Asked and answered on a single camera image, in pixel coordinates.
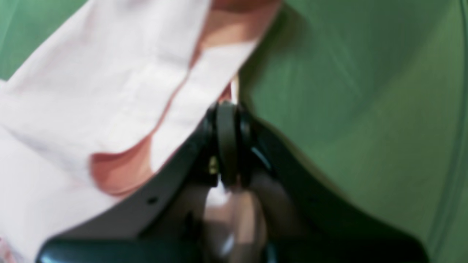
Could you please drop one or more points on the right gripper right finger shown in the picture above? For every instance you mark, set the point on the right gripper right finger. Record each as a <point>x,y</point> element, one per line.
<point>306,221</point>

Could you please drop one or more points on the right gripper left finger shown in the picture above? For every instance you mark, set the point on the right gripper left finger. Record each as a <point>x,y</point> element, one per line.
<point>162,221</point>

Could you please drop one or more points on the pink t-shirt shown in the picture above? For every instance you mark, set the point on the pink t-shirt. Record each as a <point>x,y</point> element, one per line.
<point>104,102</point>

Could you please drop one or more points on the grey-green table cloth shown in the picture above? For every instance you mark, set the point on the grey-green table cloth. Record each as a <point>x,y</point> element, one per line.
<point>373,93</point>

